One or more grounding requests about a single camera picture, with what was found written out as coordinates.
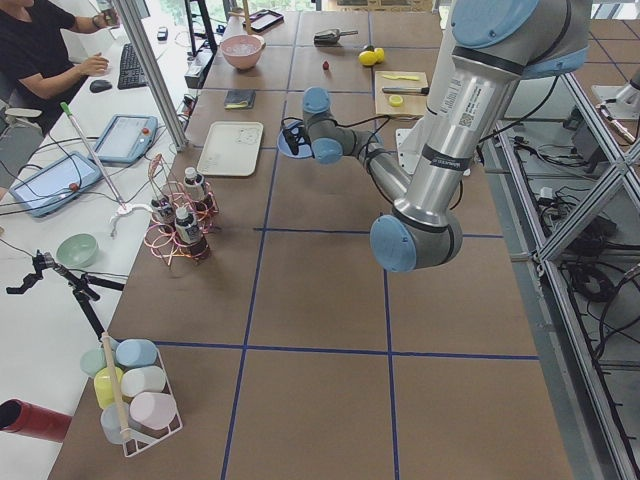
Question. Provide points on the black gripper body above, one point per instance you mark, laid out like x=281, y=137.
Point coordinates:
x=295, y=143

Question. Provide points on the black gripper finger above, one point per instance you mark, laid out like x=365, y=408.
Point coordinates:
x=294, y=147

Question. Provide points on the blue round plate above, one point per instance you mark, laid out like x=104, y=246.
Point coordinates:
x=303, y=149

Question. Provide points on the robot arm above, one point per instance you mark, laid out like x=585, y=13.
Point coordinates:
x=619, y=102

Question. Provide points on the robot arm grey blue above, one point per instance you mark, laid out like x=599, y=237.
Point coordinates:
x=487, y=49

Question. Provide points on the cream bear tray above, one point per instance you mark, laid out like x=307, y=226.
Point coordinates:
x=231, y=149

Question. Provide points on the grey folded cloth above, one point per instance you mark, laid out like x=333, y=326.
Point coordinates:
x=239, y=99

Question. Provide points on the pink bowl with ice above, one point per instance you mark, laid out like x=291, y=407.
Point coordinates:
x=243, y=51

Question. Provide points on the grey metal scoop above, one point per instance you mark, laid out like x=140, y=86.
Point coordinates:
x=331, y=37

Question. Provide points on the yellow whole lemon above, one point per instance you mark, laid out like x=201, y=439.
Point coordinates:
x=368, y=58

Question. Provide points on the half lemon slice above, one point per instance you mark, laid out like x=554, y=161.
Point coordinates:
x=395, y=100

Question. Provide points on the wooden cutting board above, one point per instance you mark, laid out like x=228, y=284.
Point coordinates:
x=412, y=106

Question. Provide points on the back dark drink bottle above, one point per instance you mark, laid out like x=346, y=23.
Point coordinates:
x=195, y=186

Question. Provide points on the dark drink bottle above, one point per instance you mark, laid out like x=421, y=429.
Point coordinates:
x=164, y=213
x=190, y=233
x=195, y=186

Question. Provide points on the yellow plastic knife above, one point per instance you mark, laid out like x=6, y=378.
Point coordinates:
x=401, y=77

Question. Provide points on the purple cased tablet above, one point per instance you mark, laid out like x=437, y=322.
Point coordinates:
x=265, y=19

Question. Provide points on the front dark drink bottle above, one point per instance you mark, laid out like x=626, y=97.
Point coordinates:
x=190, y=233

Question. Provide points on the wooden paper towel stand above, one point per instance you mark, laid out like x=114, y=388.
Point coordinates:
x=237, y=15

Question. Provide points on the left dark drink bottle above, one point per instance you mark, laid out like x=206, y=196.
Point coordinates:
x=164, y=213

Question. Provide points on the far blue teach pendant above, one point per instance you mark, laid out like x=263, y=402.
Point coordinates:
x=126, y=138

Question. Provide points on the blue teach pendant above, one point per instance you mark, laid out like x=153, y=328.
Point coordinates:
x=52, y=187
x=126, y=138

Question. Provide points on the black keyboard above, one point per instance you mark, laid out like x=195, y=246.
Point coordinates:
x=131, y=73

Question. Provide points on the white reacher grabber stick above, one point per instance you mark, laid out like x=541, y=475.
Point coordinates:
x=124, y=208

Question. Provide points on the black computer mouse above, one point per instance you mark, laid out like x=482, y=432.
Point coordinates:
x=98, y=86

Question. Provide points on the mint green bowl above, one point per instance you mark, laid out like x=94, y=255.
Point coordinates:
x=77, y=251

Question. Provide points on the black mini tripod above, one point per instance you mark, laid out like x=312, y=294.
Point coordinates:
x=80, y=285

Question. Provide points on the near blue teach pendant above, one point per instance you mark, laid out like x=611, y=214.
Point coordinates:
x=52, y=187

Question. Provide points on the light blue cup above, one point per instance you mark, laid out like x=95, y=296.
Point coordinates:
x=136, y=353

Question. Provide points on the seated person black shirt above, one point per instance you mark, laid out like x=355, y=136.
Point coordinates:
x=35, y=57

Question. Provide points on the white cup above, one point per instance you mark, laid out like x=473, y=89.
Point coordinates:
x=143, y=379

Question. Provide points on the mint green cup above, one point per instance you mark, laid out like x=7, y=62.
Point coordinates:
x=93, y=361

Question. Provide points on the pink cup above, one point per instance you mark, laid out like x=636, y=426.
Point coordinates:
x=153, y=410

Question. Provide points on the yellow cup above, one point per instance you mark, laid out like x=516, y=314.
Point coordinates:
x=103, y=389

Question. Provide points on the pale blue bottom cup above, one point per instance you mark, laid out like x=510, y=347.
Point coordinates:
x=110, y=423

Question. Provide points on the red cylinder tube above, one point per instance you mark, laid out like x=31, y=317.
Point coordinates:
x=27, y=419

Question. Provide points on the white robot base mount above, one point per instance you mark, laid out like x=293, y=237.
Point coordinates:
x=410, y=142

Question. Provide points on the copper wire bottle rack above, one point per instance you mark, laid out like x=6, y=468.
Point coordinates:
x=167, y=246

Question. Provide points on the aluminium frame post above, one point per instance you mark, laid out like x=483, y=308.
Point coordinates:
x=141, y=44

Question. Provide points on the wooden rack handle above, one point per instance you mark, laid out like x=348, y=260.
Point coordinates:
x=125, y=431

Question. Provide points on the white wire cup rack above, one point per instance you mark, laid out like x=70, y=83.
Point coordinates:
x=144, y=438

